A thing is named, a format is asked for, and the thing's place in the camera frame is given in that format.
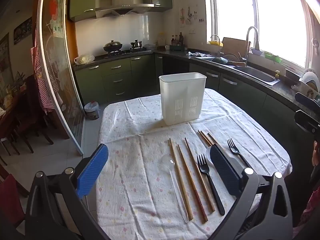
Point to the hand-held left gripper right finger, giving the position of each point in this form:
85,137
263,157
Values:
225,172

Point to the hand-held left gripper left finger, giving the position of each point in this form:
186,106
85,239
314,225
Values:
92,172

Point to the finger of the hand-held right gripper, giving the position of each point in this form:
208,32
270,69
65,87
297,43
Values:
308,102
308,123

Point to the black plastic fork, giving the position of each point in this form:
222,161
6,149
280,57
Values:
212,187
233,148

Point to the white plastic spoon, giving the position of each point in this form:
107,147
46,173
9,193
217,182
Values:
208,155

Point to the red-patterned end wooden chopstick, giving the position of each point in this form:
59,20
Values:
192,185

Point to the light wooden chopstick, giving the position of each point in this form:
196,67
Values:
180,180

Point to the clear plastic spoon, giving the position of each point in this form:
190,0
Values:
168,163

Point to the white plastic utensil holder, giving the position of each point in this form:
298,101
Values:
180,92

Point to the dish rack with plates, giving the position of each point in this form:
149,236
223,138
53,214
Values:
310,80

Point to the small soap bottle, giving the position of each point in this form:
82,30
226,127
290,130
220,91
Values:
277,75

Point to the floral white tablecloth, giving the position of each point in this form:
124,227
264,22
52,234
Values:
140,180

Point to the green sink basket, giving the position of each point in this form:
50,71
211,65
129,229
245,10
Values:
272,56

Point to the steel sink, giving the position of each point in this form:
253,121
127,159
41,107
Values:
255,73

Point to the lidded pot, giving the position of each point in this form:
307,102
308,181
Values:
91,110

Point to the green sink base cabinets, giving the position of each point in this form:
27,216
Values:
240,92

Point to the person's patterned clothing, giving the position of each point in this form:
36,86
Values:
311,205

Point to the dark wooden chair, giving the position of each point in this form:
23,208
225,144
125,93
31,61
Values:
27,120

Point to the tall chrome faucet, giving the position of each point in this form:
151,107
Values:
247,45

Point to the red chair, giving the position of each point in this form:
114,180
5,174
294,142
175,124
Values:
10,200

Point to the green base cabinets with drawers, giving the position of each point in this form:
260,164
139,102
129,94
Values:
90,85

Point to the wooden cutting board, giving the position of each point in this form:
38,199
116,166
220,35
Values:
235,46

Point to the red checked apron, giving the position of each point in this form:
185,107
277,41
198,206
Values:
42,85

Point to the small chrome faucet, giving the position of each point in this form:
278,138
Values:
218,40

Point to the yellow sink basket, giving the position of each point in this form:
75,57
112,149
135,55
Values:
216,43

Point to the patterned glass sliding door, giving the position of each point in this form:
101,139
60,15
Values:
57,67

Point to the white plastic bag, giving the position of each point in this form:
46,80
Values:
85,59

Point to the kitchen window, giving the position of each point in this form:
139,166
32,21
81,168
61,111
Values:
232,10

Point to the grey dish cloth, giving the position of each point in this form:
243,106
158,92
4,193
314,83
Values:
196,54

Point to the black wok with lid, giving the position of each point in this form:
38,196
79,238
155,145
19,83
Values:
113,46

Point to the black kitchen countertop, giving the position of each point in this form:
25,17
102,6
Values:
175,53

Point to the gas stove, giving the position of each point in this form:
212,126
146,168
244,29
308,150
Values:
140,50

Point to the row of sauce bottles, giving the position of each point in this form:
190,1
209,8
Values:
177,40

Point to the clear plastic jar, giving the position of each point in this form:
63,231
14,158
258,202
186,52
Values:
161,40

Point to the steel range hood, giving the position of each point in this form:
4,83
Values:
122,2

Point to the framed wall painting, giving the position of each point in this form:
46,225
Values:
5,62

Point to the green wall cabinets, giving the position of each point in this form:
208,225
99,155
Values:
82,2

